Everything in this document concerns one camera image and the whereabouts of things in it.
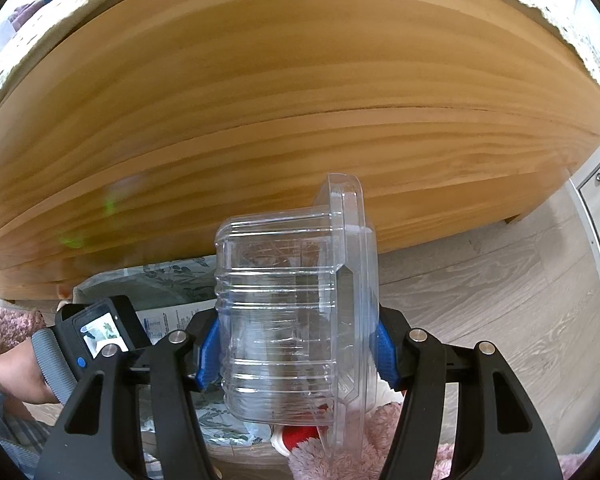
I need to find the clear plastic container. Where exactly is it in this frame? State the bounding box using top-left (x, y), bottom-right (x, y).
top-left (214, 172), bottom-right (381, 461)

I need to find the person's left hand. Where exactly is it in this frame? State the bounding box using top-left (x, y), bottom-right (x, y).
top-left (0, 342), bottom-right (61, 407)

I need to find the waste bin with leaf-print bag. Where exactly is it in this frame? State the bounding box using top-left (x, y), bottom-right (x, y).
top-left (72, 255), bottom-right (281, 447)

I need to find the wooden bed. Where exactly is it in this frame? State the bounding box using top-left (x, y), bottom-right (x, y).
top-left (0, 0), bottom-right (600, 301)

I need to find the mauve cloth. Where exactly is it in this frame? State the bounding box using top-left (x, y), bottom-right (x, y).
top-left (7, 2), bottom-right (46, 27)

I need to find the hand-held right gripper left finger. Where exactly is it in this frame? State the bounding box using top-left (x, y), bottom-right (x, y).
top-left (34, 312), bottom-right (221, 480)

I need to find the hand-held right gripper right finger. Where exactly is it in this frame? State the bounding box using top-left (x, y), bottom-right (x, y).
top-left (375, 307), bottom-right (566, 480)

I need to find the white milk carton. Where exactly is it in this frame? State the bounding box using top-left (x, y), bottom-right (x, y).
top-left (135, 310), bottom-right (201, 347)

